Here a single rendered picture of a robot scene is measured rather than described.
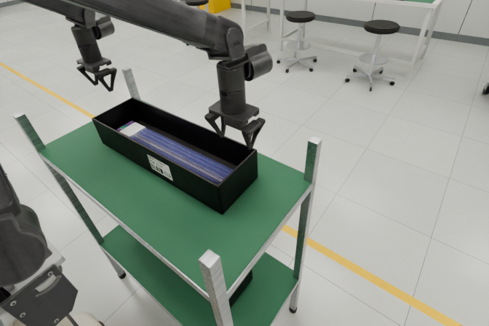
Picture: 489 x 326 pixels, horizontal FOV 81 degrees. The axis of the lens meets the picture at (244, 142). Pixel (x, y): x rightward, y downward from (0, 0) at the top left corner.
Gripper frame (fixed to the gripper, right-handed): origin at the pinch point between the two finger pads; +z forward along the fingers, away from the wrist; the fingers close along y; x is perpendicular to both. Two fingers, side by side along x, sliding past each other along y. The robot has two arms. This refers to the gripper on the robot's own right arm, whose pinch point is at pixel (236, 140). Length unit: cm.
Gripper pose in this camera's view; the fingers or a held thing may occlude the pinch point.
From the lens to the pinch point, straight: 70.7
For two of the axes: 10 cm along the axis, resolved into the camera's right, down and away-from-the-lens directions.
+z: 0.4, 7.8, 6.3
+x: -5.9, 5.2, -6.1
